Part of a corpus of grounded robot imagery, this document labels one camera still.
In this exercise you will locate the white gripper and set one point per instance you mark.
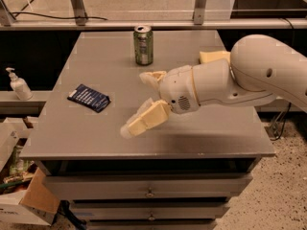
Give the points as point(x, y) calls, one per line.
point(177, 88)

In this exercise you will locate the blue rxbar blueberry wrapper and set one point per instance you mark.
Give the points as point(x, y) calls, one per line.
point(89, 98)

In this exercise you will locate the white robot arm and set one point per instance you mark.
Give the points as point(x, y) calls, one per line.
point(257, 70)

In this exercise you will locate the yellow sponge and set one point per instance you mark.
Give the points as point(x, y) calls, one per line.
point(206, 57)

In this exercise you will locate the green soda can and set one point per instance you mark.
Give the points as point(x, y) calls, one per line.
point(143, 38)

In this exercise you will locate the grey drawer cabinet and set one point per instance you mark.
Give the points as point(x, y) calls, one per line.
point(120, 170)

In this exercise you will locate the top drawer knob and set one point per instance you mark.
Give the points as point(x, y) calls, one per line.
point(149, 194)

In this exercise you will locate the drawer knob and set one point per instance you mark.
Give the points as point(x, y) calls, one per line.
point(151, 217)
point(149, 194)

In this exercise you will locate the white pump bottle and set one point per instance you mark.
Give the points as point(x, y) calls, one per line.
point(19, 86)

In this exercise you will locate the white cardboard box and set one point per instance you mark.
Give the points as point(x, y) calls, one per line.
point(23, 198)

